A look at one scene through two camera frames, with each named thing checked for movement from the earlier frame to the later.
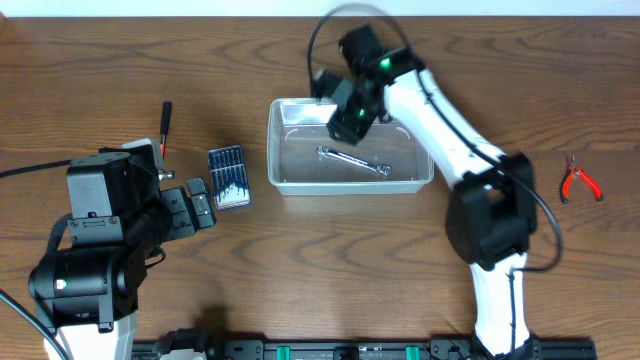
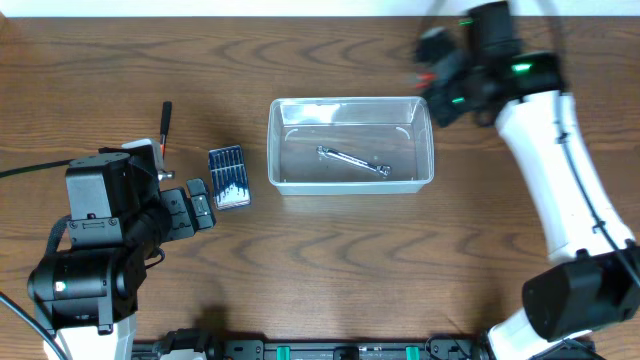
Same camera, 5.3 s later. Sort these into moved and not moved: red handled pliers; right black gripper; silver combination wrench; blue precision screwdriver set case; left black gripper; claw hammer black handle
Moved: right black gripper; red handled pliers
Not moved: claw hammer black handle; left black gripper; silver combination wrench; blue precision screwdriver set case
